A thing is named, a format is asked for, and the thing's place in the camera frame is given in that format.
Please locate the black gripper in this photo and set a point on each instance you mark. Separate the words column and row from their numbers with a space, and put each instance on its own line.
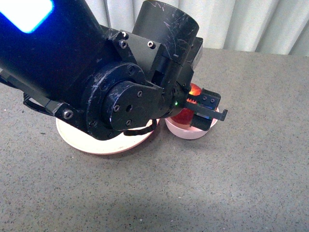
column 205, row 107

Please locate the red apple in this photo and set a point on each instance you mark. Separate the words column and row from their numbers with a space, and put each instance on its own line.
column 185, row 116

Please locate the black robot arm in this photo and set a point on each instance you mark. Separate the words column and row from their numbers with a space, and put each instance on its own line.
column 103, row 81

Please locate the pink plastic bowl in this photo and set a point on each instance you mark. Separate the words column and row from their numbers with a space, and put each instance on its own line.
column 184, row 131

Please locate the pink plastic plate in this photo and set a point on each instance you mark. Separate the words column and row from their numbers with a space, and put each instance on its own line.
column 88, row 144

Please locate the white pleated curtain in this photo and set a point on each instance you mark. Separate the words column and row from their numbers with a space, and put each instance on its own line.
column 265, row 26

